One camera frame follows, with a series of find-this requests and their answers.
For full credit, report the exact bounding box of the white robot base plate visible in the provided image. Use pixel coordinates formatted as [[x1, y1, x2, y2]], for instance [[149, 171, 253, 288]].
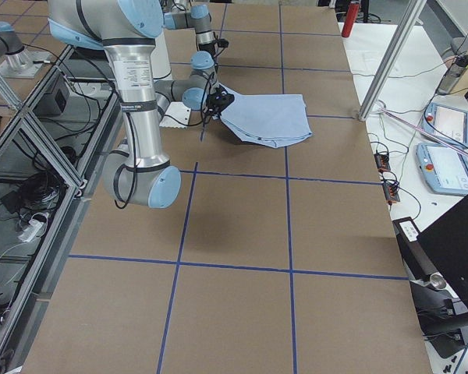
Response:
[[160, 102, 191, 129]]

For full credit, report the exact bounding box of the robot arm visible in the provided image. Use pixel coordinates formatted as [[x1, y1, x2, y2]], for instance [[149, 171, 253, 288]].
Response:
[[162, 1, 217, 58], [48, 1, 234, 209]]

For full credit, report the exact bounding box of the light blue t-shirt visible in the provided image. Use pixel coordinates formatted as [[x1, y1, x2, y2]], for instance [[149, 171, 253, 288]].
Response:
[[220, 92, 313, 149]]

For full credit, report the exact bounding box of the near teach pendant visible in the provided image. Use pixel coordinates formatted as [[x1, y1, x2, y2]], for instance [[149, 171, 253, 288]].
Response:
[[416, 143, 468, 196]]

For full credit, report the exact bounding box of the white power strip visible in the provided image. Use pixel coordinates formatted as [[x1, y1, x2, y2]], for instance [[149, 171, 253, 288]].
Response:
[[18, 218, 45, 242]]

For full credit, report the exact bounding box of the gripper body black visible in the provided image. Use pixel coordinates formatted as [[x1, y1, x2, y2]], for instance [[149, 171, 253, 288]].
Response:
[[197, 41, 218, 55], [206, 95, 224, 117]]

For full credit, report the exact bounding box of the black tripod stand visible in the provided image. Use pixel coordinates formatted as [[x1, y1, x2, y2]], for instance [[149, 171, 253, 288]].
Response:
[[392, 217, 468, 358]]

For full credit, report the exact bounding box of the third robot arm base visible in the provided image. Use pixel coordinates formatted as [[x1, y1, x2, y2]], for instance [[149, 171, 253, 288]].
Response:
[[0, 21, 44, 79]]

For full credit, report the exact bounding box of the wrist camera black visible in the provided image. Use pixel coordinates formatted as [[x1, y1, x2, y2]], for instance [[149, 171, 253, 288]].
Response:
[[216, 38, 229, 49], [207, 86, 235, 112]]

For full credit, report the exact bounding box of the red bottle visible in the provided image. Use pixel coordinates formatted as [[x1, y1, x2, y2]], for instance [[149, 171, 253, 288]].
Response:
[[341, 0, 360, 38]]

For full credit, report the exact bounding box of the aluminium frame post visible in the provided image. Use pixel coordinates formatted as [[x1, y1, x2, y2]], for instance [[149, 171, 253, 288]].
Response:
[[358, 0, 427, 122]]

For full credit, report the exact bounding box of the teach pendant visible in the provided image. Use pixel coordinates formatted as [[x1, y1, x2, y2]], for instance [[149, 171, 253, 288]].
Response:
[[422, 103, 468, 147], [416, 143, 468, 196]]

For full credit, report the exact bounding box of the far teach pendant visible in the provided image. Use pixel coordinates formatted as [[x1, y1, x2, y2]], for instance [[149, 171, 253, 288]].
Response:
[[422, 103, 468, 147]]

